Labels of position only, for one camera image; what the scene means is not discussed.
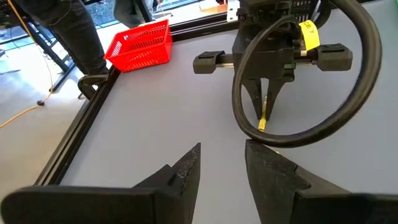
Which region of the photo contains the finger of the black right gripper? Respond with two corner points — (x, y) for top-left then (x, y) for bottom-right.
(242, 79), (264, 121)
(266, 79), (287, 121)

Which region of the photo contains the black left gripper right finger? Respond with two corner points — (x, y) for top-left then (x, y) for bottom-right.
(245, 139), (398, 224)

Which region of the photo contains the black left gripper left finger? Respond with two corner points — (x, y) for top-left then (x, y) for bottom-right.
(0, 142), (201, 224)

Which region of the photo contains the yellow crayon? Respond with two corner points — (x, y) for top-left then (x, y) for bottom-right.
(257, 95), (269, 133)

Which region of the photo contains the yellow label tag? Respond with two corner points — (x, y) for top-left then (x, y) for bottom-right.
(298, 19), (321, 52)

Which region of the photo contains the black plastic basket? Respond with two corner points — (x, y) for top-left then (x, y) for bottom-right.
(290, 0), (320, 24)

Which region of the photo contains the grey table mat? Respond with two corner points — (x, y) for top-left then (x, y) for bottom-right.
(58, 0), (398, 224)

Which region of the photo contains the red plastic basket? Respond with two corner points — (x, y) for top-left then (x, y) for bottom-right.
(103, 19), (174, 73)

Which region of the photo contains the person's leg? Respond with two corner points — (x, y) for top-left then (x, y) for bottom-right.
(14, 0), (109, 75)
(113, 0), (156, 29)

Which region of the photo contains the black floor stand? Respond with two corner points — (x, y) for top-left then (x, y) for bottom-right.
(0, 9), (75, 74)

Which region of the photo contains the white metal bracket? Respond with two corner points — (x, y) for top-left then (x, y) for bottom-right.
(226, 0), (241, 23)

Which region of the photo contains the black aluminium table frame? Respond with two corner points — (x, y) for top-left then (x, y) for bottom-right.
(34, 12), (240, 187)

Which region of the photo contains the black frame clamp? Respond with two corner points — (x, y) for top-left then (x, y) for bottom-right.
(76, 73), (109, 101)

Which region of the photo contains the yellow floor cable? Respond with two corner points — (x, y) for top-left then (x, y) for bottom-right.
(0, 0), (56, 129)

